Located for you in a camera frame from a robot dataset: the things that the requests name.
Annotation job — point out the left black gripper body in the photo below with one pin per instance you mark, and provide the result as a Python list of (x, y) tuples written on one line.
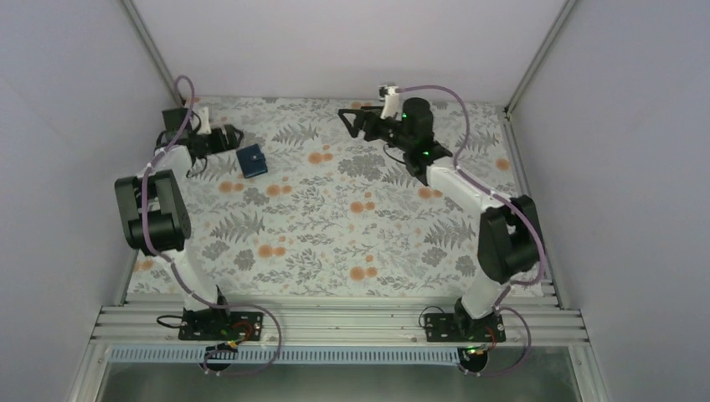
[(213, 147)]

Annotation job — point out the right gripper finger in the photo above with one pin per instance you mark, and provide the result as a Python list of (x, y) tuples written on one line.
[(354, 127), (352, 115)]

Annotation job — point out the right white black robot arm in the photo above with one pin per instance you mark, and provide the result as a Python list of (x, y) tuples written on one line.
[(509, 242)]

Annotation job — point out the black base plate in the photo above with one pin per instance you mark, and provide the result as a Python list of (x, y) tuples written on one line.
[(451, 328), (220, 325)]

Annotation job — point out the aluminium rail frame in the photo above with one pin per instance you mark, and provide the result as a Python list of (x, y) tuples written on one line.
[(366, 321)]

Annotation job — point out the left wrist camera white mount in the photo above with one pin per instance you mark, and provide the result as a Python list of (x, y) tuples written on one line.
[(204, 121)]

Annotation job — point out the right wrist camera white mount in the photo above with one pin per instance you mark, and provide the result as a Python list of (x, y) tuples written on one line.
[(389, 95)]

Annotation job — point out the blue card holder wallet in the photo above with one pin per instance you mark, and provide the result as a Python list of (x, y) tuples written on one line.
[(252, 161)]

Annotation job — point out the grey slotted cable duct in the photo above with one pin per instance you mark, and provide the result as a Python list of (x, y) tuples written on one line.
[(288, 355)]

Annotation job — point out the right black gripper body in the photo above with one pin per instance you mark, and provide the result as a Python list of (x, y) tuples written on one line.
[(373, 133)]

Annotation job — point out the floral patterned table mat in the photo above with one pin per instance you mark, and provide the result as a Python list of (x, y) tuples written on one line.
[(333, 215)]

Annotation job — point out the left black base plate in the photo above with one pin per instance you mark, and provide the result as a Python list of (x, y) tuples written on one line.
[(220, 325)]

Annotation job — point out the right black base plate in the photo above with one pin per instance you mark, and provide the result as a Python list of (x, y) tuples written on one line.
[(451, 328)]

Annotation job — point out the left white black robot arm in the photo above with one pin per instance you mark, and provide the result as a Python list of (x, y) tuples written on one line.
[(155, 218)]

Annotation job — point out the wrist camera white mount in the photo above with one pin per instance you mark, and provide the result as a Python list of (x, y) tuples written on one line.
[(204, 121), (389, 95)]

